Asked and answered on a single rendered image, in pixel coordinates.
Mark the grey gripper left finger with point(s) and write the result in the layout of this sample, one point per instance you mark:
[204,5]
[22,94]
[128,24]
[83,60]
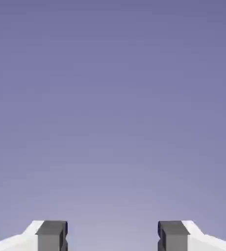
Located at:
[50,237]

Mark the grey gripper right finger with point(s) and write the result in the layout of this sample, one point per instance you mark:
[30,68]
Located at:
[173,237]

